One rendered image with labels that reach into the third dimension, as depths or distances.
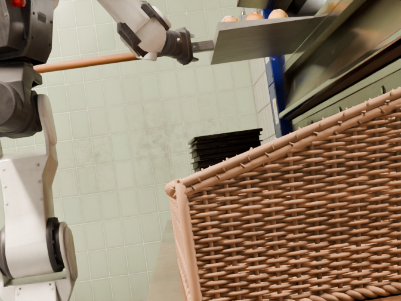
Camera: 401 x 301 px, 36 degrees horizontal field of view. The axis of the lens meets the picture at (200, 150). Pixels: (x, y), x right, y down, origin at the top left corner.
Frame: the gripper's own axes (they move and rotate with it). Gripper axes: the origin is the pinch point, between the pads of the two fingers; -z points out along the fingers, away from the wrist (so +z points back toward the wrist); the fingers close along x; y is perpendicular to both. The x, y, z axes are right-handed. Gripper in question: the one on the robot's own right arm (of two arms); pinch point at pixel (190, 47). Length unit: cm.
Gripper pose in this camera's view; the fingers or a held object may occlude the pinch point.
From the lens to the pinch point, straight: 219.3
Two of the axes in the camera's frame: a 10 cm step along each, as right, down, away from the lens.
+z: -5.4, 0.3, -8.4
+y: 8.3, -1.5, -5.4
